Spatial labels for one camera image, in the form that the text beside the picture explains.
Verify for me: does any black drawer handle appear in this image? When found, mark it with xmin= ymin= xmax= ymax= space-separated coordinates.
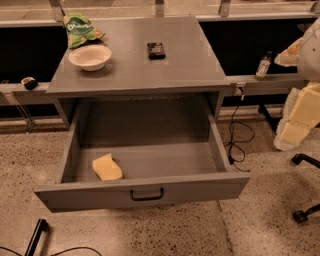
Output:
xmin=129 ymin=188 xmax=164 ymax=202

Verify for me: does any black table leg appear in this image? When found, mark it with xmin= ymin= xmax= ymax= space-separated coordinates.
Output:
xmin=258 ymin=104 xmax=278 ymax=132

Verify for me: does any black stand leg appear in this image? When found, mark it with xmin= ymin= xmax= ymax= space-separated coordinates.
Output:
xmin=24 ymin=219 xmax=49 ymax=256

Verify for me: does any white bowl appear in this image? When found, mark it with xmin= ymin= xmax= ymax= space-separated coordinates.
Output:
xmin=68 ymin=45 xmax=112 ymax=71

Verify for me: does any green chip bag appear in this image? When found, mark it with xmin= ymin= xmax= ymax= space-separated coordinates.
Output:
xmin=63 ymin=13 xmax=105 ymax=49

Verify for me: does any small clear bottle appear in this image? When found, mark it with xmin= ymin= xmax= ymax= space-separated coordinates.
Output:
xmin=255 ymin=51 xmax=272 ymax=80

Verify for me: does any black power cable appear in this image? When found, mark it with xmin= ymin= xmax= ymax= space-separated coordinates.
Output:
xmin=223 ymin=94 xmax=256 ymax=173

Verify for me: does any black rectangular device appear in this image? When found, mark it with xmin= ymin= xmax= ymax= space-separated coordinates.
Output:
xmin=147 ymin=42 xmax=166 ymax=60

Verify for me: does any black floor cable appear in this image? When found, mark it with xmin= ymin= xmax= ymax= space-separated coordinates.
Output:
xmin=0 ymin=245 xmax=103 ymax=256

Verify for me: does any grey open top drawer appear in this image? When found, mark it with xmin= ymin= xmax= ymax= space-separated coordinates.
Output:
xmin=33 ymin=98 xmax=252 ymax=214

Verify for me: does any grey counter cabinet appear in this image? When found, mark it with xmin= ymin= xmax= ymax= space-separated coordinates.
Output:
xmin=51 ymin=16 xmax=227 ymax=142

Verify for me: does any grey side rail shelf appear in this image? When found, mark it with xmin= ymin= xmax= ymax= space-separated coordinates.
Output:
xmin=0 ymin=74 xmax=306 ymax=106

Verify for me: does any yellow sponge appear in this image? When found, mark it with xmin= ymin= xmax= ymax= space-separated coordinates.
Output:
xmin=92 ymin=153 xmax=123 ymax=181

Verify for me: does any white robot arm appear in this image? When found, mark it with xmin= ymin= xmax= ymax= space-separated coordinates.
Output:
xmin=274 ymin=18 xmax=320 ymax=151

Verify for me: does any black and yellow tape measure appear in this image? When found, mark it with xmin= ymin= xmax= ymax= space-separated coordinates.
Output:
xmin=21 ymin=77 xmax=38 ymax=90

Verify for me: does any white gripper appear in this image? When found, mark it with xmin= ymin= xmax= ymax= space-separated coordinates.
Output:
xmin=274 ymin=38 xmax=320 ymax=151

